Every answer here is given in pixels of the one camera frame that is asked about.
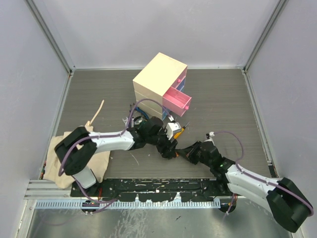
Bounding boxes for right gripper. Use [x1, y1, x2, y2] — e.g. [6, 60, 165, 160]
[178, 140, 212, 168]

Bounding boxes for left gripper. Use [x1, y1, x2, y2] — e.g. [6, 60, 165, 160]
[147, 127, 177, 158]

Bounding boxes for large pink drawer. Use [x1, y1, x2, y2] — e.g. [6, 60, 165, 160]
[162, 87, 192, 117]

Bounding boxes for cream drawer cabinet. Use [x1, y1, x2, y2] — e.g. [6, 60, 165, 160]
[133, 53, 188, 119]

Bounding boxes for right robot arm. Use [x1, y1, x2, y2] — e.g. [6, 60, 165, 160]
[176, 140, 314, 233]

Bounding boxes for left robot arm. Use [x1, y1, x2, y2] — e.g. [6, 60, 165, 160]
[54, 117, 182, 196]

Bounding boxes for left light blue drawer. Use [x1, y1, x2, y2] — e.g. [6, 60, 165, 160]
[161, 109, 170, 120]

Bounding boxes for silver open end wrench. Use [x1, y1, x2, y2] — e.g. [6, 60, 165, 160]
[122, 117, 130, 128]

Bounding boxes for wide purple drawer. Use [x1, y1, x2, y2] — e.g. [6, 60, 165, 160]
[177, 79, 186, 93]

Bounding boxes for small pink drawer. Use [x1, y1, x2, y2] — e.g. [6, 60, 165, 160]
[172, 67, 187, 89]

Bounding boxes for beige cloth bag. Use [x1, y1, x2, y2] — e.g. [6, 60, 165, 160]
[43, 99, 112, 190]

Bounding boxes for orange handled screwdriver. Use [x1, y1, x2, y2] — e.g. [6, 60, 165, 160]
[173, 122, 190, 139]

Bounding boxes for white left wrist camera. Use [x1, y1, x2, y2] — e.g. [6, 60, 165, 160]
[165, 122, 182, 140]

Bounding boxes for green handled screwdriver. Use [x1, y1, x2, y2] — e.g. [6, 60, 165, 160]
[134, 119, 147, 127]

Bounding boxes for blue handled pliers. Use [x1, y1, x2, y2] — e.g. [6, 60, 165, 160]
[129, 104, 149, 119]

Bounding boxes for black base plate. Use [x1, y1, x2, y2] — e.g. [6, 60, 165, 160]
[85, 178, 238, 202]

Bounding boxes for slotted cable duct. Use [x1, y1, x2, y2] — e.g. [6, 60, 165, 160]
[35, 198, 221, 209]

